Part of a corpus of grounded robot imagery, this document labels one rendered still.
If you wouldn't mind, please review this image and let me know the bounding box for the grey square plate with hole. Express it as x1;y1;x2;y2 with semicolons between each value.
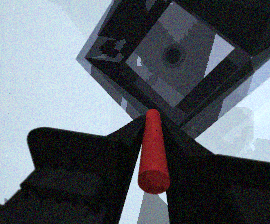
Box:
125;1;234;108

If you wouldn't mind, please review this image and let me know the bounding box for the red peg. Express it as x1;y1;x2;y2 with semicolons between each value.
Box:
137;109;170;195

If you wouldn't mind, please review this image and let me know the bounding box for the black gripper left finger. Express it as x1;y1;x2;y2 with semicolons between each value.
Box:
26;115;146;224

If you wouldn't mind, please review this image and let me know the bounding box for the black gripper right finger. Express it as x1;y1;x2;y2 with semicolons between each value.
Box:
161;118;270;224

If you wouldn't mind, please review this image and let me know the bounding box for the dark blue box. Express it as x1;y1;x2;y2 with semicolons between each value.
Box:
75;0;270;139

